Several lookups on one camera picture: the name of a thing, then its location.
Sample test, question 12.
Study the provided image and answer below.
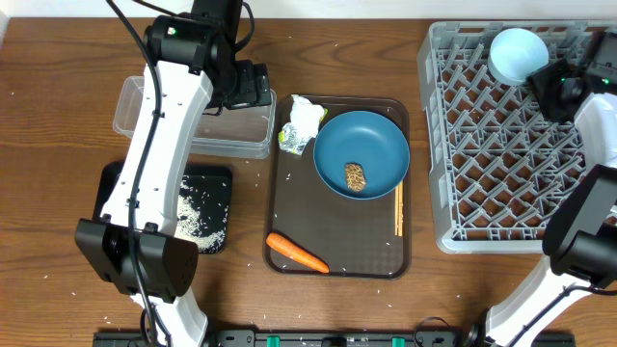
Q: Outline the light blue rice bowl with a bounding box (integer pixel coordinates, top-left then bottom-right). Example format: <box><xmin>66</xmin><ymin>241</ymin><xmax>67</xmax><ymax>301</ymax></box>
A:
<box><xmin>488</xmin><ymin>28</ymin><xmax>550</xmax><ymax>86</ymax></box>

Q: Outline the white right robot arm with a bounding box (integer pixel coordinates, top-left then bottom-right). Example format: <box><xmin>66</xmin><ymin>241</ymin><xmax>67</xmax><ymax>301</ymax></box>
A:
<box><xmin>467</xmin><ymin>32</ymin><xmax>616</xmax><ymax>346</ymax></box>

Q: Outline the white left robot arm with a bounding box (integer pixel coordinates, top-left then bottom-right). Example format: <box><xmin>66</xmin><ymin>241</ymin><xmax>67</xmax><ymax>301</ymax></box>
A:
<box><xmin>75</xmin><ymin>1</ymin><xmax>272</xmax><ymax>346</ymax></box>

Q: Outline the grey dishwasher rack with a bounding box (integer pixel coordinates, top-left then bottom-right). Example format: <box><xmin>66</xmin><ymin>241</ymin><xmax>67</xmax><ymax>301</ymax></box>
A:
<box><xmin>416</xmin><ymin>19</ymin><xmax>617</xmax><ymax>255</ymax></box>

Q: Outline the clear plastic bin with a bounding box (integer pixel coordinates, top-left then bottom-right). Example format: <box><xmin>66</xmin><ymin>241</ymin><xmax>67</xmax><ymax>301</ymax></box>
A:
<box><xmin>113</xmin><ymin>76</ymin><xmax>277</xmax><ymax>159</ymax></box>

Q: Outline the crumpled foil wrapper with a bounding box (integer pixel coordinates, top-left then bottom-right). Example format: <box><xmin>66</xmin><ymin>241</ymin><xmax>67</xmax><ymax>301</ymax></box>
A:
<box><xmin>278</xmin><ymin>94</ymin><xmax>328</xmax><ymax>156</ymax></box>

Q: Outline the black tray bin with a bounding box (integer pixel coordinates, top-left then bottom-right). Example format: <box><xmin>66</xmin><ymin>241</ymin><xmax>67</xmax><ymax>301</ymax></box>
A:
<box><xmin>92</xmin><ymin>161</ymin><xmax>234</xmax><ymax>255</ymax></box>

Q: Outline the dark blue plate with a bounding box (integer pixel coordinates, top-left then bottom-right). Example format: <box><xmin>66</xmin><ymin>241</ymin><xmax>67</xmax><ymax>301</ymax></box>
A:
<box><xmin>312</xmin><ymin>111</ymin><xmax>411</xmax><ymax>200</ymax></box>

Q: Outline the brown food piece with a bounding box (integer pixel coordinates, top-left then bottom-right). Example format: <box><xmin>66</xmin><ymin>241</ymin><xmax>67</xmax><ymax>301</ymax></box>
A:
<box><xmin>345</xmin><ymin>163</ymin><xmax>366</xmax><ymax>192</ymax></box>

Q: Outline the spilled white rice pile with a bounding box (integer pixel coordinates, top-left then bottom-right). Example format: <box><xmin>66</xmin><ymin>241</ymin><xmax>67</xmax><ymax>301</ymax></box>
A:
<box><xmin>174</xmin><ymin>178</ymin><xmax>228</xmax><ymax>253</ymax></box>

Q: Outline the orange carrot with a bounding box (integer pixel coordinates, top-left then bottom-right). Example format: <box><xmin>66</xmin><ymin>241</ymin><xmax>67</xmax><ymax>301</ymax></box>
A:
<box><xmin>266</xmin><ymin>232</ymin><xmax>330</xmax><ymax>274</ymax></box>

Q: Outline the wooden chopstick right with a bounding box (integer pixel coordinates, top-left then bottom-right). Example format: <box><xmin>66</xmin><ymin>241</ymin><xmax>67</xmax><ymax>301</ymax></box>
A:
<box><xmin>399</xmin><ymin>182</ymin><xmax>404</xmax><ymax>237</ymax></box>

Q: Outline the wooden chopstick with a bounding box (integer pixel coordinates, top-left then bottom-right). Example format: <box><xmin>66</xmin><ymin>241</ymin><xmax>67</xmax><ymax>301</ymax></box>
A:
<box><xmin>394</xmin><ymin>183</ymin><xmax>402</xmax><ymax>236</ymax></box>
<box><xmin>399</xmin><ymin>182</ymin><xmax>404</xmax><ymax>237</ymax></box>

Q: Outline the wooden chopstick left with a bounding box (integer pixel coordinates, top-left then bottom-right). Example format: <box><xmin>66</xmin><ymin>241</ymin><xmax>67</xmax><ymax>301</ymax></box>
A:
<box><xmin>394</xmin><ymin>183</ymin><xmax>402</xmax><ymax>236</ymax></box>

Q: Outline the brown serving tray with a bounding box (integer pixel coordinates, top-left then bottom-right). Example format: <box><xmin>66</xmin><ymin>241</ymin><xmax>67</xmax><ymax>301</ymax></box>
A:
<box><xmin>265</xmin><ymin>95</ymin><xmax>412</xmax><ymax>280</ymax></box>

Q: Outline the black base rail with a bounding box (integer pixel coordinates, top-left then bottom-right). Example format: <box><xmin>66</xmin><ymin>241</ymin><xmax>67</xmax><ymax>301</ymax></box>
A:
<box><xmin>93</xmin><ymin>325</ymin><xmax>577</xmax><ymax>347</ymax></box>

